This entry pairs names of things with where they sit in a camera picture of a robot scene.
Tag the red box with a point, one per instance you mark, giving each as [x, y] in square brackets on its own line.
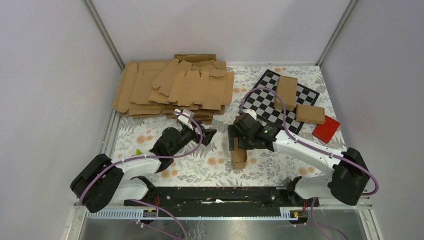
[325, 132]

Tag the folded cardboard box flat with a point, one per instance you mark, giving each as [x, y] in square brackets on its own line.
[310, 114]

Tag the black white checkerboard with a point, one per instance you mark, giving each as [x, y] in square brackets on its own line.
[262, 102]

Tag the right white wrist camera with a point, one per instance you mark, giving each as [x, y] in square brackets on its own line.
[251, 112]

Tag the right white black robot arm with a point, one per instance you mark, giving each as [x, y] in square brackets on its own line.
[345, 174]

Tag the stack of flat cardboard blanks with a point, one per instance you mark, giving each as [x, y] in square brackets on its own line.
[196, 82]

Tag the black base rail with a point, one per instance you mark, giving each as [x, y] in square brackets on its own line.
[223, 200]

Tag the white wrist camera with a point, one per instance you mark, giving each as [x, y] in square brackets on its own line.
[186, 118]
[251, 112]

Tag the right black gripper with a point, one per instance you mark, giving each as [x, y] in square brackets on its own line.
[233, 132]

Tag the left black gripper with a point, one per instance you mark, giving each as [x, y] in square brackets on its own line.
[207, 134]

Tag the grey cable duct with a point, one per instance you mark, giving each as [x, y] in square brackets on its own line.
[151, 214]

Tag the floral table mat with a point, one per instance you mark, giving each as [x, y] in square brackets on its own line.
[209, 166]

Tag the brown cardboard box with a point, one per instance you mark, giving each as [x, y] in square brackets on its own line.
[238, 155]

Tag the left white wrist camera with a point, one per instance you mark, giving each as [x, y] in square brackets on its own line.
[186, 118]

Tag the folded cardboard box upright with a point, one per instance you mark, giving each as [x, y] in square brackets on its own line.
[287, 90]

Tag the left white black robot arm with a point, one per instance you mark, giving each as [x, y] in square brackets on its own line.
[103, 182]

